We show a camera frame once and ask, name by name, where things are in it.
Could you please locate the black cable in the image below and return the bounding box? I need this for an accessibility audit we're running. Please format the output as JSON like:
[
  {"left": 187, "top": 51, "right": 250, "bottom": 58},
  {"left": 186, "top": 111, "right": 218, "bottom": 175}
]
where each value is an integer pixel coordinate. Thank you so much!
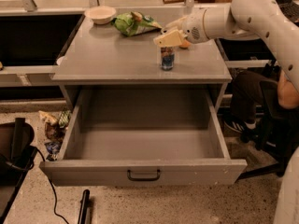
[{"left": 34, "top": 147, "right": 71, "bottom": 224}]

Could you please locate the person's forearm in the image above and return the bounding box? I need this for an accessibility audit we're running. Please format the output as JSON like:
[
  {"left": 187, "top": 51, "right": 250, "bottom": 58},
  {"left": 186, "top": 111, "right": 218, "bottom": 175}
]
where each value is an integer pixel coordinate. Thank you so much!
[{"left": 278, "top": 70, "right": 299, "bottom": 109}]

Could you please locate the green chip bag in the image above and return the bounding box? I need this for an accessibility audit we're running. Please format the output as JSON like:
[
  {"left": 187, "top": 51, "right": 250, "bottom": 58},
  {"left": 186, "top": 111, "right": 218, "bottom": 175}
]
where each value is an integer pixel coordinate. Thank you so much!
[{"left": 111, "top": 11, "right": 162, "bottom": 36}]

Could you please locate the pile of snack packets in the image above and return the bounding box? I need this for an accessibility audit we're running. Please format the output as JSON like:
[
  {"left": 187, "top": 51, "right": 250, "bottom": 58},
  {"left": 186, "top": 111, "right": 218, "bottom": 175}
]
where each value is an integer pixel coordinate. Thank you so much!
[{"left": 38, "top": 110, "right": 71, "bottom": 161}]

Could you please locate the grey cabinet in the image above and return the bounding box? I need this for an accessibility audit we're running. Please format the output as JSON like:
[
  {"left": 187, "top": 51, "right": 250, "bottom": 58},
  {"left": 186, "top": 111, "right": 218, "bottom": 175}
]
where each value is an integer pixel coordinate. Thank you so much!
[{"left": 51, "top": 7, "right": 233, "bottom": 110}]

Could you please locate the wooden stick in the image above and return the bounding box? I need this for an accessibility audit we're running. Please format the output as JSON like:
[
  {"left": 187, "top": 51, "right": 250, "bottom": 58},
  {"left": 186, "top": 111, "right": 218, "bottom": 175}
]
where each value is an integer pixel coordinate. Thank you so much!
[{"left": 163, "top": 0, "right": 185, "bottom": 4}]

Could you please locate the black sneaker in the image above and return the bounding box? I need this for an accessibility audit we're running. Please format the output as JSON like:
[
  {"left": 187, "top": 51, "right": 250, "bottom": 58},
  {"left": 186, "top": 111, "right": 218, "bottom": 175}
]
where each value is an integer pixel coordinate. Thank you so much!
[{"left": 223, "top": 115, "right": 256, "bottom": 133}]

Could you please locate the black chair left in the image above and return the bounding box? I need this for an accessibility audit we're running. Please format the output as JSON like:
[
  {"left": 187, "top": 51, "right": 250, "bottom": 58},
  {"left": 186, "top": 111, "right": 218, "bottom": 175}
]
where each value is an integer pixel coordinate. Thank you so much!
[{"left": 0, "top": 118, "right": 36, "bottom": 224}]

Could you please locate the red bull can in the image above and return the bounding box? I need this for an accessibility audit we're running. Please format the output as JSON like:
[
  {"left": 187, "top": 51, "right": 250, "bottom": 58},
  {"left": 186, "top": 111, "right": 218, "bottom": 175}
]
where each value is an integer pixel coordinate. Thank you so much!
[{"left": 161, "top": 47, "right": 175, "bottom": 71}]

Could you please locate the black drawer handle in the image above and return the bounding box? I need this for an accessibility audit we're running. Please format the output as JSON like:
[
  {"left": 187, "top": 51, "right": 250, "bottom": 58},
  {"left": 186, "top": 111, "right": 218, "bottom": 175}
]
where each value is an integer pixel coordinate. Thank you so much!
[{"left": 127, "top": 169, "right": 161, "bottom": 182}]

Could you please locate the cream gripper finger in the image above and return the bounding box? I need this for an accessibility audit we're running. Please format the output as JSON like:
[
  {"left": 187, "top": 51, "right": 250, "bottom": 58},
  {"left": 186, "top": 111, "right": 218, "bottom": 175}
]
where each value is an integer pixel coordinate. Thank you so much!
[
  {"left": 164, "top": 16, "right": 187, "bottom": 32},
  {"left": 153, "top": 29, "right": 186, "bottom": 48}
]

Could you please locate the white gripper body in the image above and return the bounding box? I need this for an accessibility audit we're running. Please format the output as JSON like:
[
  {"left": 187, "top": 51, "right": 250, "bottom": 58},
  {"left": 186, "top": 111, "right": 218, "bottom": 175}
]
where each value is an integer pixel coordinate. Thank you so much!
[{"left": 182, "top": 9, "right": 208, "bottom": 44}]

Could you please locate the beige bowl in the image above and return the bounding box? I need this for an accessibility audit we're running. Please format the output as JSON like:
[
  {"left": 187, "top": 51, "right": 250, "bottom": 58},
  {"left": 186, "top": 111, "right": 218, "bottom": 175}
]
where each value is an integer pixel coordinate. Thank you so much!
[{"left": 84, "top": 6, "right": 116, "bottom": 25}]

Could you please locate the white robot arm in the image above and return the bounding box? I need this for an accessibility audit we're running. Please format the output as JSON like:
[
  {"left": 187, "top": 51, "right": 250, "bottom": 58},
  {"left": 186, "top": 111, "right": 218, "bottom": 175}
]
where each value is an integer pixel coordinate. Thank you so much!
[{"left": 154, "top": 0, "right": 299, "bottom": 224}]

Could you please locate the black pole bottom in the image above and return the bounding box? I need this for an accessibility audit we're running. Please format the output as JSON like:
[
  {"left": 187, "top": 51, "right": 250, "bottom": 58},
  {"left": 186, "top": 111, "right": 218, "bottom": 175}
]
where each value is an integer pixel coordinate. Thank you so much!
[{"left": 78, "top": 189, "right": 91, "bottom": 224}]

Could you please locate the open grey top drawer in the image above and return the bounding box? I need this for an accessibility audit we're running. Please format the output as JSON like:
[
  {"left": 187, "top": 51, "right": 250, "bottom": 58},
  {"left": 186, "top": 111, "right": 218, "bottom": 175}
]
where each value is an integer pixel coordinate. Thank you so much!
[{"left": 40, "top": 88, "right": 247, "bottom": 186}]

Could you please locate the orange fruit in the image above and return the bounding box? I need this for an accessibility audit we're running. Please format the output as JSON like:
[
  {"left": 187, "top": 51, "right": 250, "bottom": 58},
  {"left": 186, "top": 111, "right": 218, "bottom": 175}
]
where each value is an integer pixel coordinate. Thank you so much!
[{"left": 179, "top": 40, "right": 191, "bottom": 49}]

